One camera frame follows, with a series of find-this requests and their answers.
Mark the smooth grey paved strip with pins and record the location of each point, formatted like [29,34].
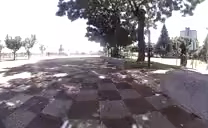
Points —
[195,90]

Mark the grass strip under trees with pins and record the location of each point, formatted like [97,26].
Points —
[135,64]

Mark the pale open pavement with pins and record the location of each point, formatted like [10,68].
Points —
[7,63]

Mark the thin dark pole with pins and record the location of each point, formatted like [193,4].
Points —
[149,50]

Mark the group of dark trees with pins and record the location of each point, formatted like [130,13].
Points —
[108,30]

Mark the small distant tree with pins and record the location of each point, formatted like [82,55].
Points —
[42,49]
[61,49]

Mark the checkered paved path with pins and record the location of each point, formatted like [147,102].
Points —
[92,96]

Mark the pale tall building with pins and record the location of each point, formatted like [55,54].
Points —
[189,35]

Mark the tall conifer tree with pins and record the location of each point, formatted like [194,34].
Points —
[164,41]

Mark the small dark tree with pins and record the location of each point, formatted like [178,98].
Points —
[183,56]

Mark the robot's own part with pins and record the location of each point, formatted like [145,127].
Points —
[64,125]
[135,126]

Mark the pale road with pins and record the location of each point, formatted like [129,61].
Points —
[202,66]

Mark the large tree with thick trunk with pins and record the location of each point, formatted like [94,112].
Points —
[141,46]

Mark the small round tree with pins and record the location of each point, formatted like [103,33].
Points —
[29,42]
[14,43]

